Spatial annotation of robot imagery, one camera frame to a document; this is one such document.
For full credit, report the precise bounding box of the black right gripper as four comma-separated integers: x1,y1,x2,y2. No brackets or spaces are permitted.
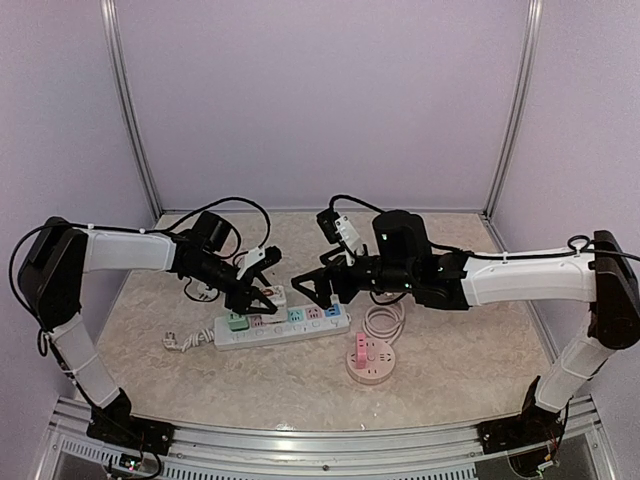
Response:
291,243,416,308

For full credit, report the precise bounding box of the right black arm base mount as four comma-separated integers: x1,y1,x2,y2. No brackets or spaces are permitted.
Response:
476,376,565,454

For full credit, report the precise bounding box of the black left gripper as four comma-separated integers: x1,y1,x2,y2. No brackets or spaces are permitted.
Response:
188,253,278,315

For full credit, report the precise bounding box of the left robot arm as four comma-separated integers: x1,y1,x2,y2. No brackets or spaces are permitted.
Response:
9,211,282,445

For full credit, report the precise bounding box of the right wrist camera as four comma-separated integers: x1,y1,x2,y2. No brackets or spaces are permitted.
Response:
316,208,363,252

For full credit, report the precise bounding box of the white multicolour power strip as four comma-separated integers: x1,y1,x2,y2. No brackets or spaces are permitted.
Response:
213,303,351,351

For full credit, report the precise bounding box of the aluminium front frame rail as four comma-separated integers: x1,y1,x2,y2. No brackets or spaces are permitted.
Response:
47,394,601,480

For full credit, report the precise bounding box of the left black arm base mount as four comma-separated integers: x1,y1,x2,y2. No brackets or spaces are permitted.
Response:
86,389,175,455

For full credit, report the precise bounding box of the left black camera cable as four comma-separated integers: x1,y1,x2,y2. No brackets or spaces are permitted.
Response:
159,197,274,251

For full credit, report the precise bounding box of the white cube adapter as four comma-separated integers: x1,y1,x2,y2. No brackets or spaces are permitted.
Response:
260,285,288,309

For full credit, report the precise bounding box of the pink round socket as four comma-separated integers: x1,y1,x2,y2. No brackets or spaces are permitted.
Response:
346,337,396,385

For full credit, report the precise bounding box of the pink plug adapter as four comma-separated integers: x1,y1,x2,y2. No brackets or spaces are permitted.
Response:
354,332,367,370

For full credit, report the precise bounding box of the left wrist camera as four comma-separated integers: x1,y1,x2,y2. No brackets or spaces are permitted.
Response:
236,246,282,281

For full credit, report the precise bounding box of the right black camera cable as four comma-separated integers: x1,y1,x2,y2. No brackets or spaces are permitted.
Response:
328,194,386,214

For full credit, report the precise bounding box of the white power strip cord plug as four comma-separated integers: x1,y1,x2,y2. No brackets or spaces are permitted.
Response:
162,328,215,353

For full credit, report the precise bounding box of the white small plug adapter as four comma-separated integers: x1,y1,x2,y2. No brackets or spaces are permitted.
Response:
196,282,215,301

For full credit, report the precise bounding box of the green cube plug adapter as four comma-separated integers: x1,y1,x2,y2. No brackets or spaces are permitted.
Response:
227,312,250,332

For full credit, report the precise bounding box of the right aluminium corner post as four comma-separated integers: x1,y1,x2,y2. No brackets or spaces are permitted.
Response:
483,0,544,223

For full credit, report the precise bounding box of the black camera cable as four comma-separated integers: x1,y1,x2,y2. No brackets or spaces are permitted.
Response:
159,197,274,251
328,194,386,214

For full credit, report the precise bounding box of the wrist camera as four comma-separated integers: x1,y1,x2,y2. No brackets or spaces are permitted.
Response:
316,208,363,252
236,246,282,281

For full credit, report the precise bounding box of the left aluminium corner post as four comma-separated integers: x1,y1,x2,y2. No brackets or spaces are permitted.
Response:
99,0,164,220

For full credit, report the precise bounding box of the aluminium corner post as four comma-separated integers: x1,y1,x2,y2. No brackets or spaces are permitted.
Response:
483,0,544,223
99,0,164,220

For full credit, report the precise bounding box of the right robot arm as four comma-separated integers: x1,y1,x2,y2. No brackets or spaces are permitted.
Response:
291,208,639,444

